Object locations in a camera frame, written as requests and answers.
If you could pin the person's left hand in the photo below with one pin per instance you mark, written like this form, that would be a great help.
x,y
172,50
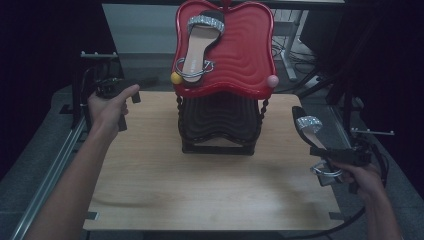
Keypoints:
x,y
106,111

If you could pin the red and black tiered rack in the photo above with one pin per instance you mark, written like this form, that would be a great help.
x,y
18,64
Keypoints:
x,y
243,50

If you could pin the person's right hand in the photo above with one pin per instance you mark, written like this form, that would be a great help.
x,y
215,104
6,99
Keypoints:
x,y
361,178

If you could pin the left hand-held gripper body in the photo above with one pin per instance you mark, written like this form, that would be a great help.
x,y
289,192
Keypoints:
x,y
106,87

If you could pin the small black floor plate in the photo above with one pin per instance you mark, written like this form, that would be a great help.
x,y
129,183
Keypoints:
x,y
65,109

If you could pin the white desk with metal legs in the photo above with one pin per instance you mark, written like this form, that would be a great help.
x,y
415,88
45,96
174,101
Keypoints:
x,y
140,30

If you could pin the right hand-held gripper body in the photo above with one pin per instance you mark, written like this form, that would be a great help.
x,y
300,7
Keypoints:
x,y
350,155

